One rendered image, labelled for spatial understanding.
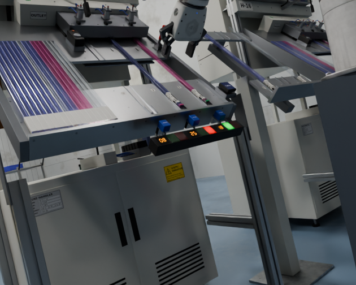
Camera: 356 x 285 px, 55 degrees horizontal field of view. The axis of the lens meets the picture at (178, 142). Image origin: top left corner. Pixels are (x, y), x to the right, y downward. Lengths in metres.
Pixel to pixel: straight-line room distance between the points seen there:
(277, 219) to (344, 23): 0.86
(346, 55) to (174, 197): 0.82
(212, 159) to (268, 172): 4.01
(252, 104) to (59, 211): 0.83
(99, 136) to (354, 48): 0.63
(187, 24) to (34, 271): 0.73
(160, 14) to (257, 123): 4.76
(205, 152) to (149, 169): 4.20
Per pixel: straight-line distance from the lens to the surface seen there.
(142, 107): 1.02
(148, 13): 6.25
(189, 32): 1.02
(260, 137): 1.41
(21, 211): 0.83
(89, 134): 0.88
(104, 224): 1.22
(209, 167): 5.48
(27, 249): 0.84
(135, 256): 1.29
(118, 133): 0.92
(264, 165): 1.43
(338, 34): 0.87
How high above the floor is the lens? 0.64
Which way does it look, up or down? level
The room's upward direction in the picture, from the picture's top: 13 degrees counter-clockwise
